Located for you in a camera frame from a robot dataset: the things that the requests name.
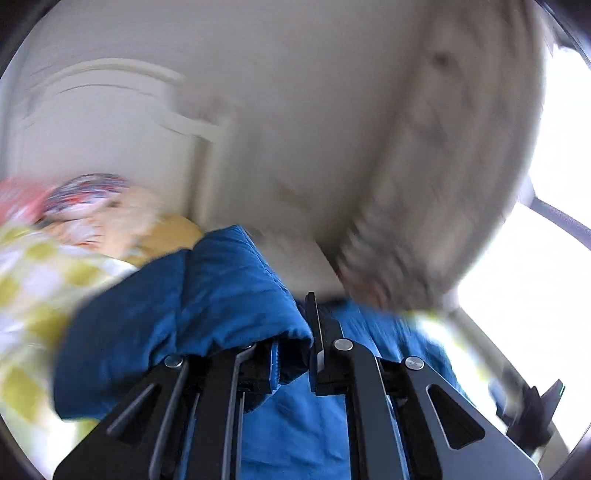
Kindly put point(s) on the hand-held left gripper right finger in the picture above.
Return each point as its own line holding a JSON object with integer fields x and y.
{"x": 330, "y": 369}

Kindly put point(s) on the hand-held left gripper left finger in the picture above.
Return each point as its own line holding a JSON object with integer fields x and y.
{"x": 258, "y": 369}

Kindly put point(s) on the blue puffer jacket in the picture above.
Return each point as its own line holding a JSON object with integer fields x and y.
{"x": 207, "y": 295}

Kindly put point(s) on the window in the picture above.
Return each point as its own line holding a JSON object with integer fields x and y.
{"x": 545, "y": 277}

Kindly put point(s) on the beige grey curtain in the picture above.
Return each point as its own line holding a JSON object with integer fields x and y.
{"x": 415, "y": 184}

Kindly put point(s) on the yellow checkered blanket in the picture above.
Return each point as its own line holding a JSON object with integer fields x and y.
{"x": 37, "y": 286}

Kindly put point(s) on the colourful patterned pillow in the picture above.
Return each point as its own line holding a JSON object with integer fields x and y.
{"x": 87, "y": 189}

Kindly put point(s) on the white wardrobe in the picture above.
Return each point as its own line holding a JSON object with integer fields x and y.
{"x": 92, "y": 129}

